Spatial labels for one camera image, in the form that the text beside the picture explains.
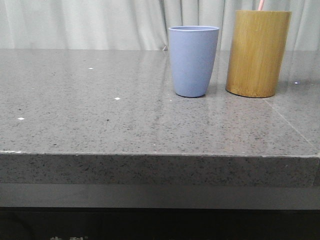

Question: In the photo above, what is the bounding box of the bamboo cylinder holder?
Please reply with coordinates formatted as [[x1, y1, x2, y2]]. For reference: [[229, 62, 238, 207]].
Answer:
[[225, 10, 291, 98]]

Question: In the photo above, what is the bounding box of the pink chopstick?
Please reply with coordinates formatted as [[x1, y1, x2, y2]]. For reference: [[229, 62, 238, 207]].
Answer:
[[257, 0, 265, 11]]

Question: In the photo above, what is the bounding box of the blue plastic cup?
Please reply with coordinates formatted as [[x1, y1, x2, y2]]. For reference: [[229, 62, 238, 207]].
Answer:
[[169, 25, 220, 98]]

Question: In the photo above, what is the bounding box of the pale grey curtain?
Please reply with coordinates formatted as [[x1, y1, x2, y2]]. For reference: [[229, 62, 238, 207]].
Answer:
[[0, 0, 320, 52]]

